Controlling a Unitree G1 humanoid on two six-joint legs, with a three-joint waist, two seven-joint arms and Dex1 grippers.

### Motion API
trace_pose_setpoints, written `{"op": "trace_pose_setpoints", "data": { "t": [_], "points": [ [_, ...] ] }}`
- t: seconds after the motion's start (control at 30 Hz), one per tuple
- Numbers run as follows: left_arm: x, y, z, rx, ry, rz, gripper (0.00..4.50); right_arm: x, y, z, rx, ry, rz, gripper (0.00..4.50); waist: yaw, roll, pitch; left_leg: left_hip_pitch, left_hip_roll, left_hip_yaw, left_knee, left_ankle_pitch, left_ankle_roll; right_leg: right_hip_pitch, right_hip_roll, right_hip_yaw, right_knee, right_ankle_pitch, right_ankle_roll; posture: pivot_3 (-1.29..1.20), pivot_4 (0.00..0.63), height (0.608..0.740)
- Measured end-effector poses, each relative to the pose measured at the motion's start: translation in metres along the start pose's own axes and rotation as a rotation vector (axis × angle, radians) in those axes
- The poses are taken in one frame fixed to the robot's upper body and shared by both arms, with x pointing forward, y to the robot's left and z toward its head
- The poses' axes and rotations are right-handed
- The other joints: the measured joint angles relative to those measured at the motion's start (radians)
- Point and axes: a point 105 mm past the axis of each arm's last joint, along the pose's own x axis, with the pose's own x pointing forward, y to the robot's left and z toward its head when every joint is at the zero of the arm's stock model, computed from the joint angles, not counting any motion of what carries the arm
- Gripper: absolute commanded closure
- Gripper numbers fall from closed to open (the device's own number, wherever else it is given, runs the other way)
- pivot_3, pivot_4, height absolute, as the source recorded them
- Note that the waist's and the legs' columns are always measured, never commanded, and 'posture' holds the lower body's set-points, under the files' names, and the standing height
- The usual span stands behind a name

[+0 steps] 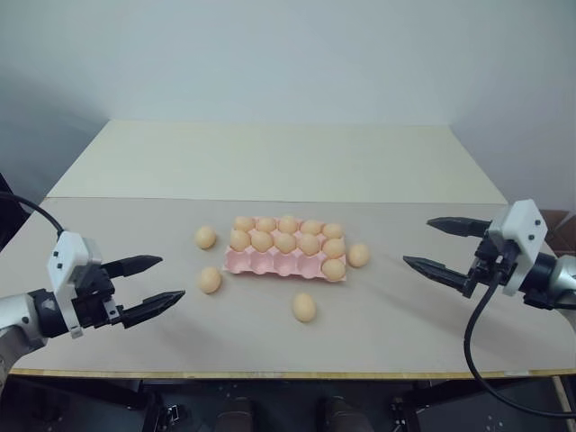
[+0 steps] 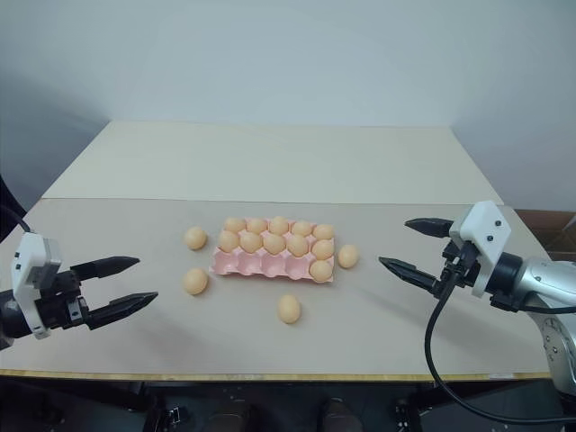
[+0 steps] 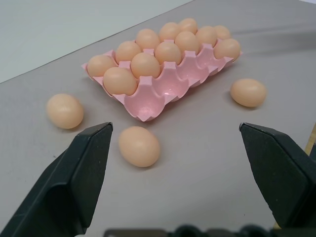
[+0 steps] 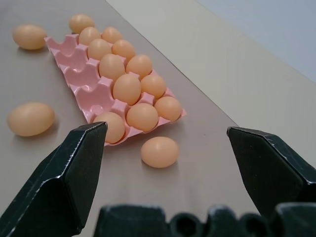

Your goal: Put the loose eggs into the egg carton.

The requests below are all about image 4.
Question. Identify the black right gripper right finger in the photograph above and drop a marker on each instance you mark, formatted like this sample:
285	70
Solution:
269	168

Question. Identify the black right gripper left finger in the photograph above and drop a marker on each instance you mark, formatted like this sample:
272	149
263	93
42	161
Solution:
61	180

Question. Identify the brown egg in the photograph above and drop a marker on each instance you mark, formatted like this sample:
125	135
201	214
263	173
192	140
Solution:
99	49
142	116
153	85
114	127
81	22
111	66
160	152
30	119
123	49
139	65
29	36
111	34
127	89
168	108
89	35

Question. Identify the pink egg tray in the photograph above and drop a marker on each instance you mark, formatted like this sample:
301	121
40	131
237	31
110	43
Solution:
98	91

